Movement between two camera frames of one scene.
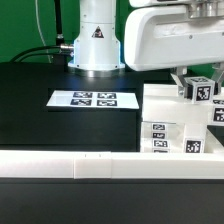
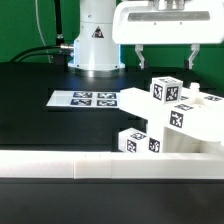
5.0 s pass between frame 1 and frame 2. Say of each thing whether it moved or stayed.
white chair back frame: moved
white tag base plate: stayed
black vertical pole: stayed
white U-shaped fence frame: stayed
